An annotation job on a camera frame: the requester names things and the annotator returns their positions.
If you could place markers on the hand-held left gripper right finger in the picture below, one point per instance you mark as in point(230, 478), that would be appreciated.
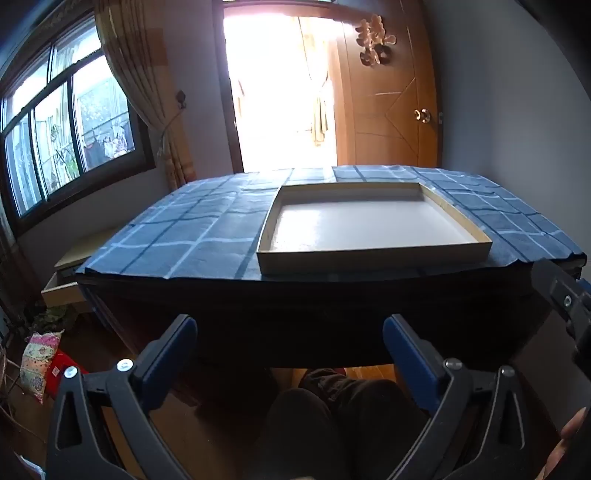
point(411, 360)

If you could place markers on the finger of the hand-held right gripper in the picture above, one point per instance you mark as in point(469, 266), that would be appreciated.
point(556, 290)

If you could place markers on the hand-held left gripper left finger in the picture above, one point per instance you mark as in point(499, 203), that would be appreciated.
point(171, 355)

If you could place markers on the shallow cardboard tray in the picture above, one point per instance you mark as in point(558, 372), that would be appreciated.
point(369, 226)

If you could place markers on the person's right hand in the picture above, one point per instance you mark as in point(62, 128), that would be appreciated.
point(575, 454)

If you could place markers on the person's legs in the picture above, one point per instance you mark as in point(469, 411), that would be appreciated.
point(323, 424)

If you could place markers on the red plastic stool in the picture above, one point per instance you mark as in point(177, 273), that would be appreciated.
point(59, 365)

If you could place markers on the blue plaid tablecloth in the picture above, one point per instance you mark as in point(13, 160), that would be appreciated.
point(161, 240)

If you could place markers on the floral patterned bag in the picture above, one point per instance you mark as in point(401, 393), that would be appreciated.
point(39, 364)

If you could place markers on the light wooden nightstand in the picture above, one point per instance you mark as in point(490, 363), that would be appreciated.
point(83, 249)

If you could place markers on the brass door knob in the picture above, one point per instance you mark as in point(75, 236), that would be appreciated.
point(422, 115)

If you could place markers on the orange wooden door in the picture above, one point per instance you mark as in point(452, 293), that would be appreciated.
point(388, 129)

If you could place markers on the dark framed window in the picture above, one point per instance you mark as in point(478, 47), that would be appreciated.
point(55, 138)

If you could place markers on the yellow doorway curtain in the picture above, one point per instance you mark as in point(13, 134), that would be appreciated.
point(320, 115)

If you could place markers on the tan patterned curtain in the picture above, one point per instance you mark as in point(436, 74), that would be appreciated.
point(138, 69)

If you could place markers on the gold door ornament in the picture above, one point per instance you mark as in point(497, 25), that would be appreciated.
point(375, 41)

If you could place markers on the curtain wall hook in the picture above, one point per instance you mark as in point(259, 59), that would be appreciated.
point(181, 98)

